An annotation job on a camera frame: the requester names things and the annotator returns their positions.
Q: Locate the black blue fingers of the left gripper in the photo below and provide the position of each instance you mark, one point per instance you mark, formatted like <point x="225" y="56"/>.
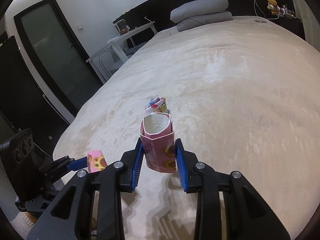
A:
<point x="64" y="165"/>

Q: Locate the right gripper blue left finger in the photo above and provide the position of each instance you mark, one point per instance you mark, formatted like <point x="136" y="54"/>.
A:
<point x="137" y="164"/>

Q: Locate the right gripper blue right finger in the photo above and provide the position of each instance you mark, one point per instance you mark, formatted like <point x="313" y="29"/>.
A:
<point x="181" y="164"/>

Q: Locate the pink carton box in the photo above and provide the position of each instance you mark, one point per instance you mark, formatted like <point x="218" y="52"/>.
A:
<point x="158" y="140"/>

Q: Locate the pink paw print box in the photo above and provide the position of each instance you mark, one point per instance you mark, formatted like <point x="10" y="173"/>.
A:
<point x="96" y="161"/>

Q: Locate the yellow red snack wrapper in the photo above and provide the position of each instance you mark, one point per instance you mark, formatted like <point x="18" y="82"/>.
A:
<point x="156" y="105"/>

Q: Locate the beige plush bed blanket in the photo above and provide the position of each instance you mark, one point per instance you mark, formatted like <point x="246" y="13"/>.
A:
<point x="242" y="96"/>

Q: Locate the white metal chair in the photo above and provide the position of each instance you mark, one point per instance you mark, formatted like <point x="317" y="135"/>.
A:
<point x="110" y="61"/>

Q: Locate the dark glass door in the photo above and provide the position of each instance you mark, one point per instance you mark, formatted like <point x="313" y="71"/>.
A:
<point x="57" y="54"/>

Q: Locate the white side table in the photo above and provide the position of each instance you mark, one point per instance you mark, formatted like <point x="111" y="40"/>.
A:
<point x="114" y="46"/>

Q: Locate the small box on table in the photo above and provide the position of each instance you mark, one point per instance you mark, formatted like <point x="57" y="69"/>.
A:
<point x="122" y="27"/>

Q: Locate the grey folded duvet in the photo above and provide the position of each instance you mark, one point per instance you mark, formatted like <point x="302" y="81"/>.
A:
<point x="196" y="21"/>

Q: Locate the eyeglasses on bed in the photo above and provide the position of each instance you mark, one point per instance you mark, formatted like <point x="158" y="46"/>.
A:
<point x="260" y="21"/>

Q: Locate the grey folded pillow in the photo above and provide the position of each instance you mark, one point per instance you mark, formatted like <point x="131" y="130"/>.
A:
<point x="197" y="8"/>

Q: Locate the black nightstand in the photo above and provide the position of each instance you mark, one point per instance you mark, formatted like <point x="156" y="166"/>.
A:
<point x="292" y="25"/>

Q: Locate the brown teddy bear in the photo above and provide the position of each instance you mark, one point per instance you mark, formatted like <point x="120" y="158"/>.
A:
<point x="273" y="7"/>

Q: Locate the black camera box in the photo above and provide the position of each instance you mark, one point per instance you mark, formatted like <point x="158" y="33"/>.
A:
<point x="18" y="155"/>

